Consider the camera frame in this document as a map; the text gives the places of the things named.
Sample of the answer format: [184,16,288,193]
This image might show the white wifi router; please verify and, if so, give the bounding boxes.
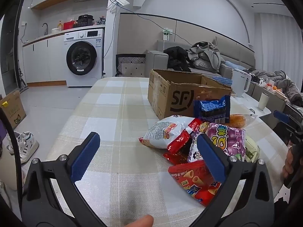
[107,0,130,13]

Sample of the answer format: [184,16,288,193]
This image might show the green cracker package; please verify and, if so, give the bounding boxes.
[244,135,260,163]

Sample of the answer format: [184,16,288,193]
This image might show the grey jacket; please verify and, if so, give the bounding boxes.
[187,41,225,73]

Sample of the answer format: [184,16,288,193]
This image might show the black jacket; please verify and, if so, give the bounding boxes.
[163,46,191,72]

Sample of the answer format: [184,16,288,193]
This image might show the red cone snack bag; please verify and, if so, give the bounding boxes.
[168,160,221,207]

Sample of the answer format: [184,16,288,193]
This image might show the blue Oreo cookie pack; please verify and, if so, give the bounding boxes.
[193,95,231,124]

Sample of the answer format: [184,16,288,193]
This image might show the patterned floor mat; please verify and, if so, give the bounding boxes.
[115,54,146,77]

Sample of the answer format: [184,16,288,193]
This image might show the white cup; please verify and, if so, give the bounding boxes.
[258,92,270,111]

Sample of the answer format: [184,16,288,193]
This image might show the small cardboard box on floor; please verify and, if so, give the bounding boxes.
[1,90,26,129]

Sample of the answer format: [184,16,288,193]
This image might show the SF cardboard box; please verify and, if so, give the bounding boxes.
[147,69,232,119]

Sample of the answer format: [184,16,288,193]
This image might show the white red snack bag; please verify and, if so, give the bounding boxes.
[139,115,202,149]

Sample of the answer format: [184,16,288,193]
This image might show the red Oreo pack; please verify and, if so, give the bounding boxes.
[163,130,193,166]

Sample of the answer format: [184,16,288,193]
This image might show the purple grape candy bag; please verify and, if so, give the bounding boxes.
[206,123,245,161]

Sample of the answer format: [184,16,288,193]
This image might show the white washing machine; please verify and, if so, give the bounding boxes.
[64,28,104,88]

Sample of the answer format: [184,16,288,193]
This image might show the black rice cooker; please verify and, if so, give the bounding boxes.
[77,14,94,27]

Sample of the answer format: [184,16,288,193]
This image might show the person's right hand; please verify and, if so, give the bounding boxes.
[282,148,293,179]

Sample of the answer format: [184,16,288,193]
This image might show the white electric kettle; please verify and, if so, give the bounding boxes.
[232,69,252,97]

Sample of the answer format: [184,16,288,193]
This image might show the white sneakers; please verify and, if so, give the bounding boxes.
[14,131,39,165]

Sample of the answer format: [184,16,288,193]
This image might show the orange bread clear bag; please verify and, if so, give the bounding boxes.
[227,114,257,128]

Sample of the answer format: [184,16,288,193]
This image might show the person's left hand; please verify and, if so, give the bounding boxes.
[125,215,154,227]

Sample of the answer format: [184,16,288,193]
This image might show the white kitchen cabinets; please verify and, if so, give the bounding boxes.
[23,35,66,85]

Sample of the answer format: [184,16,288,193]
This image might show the grey sofa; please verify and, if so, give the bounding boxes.
[144,36,256,79]

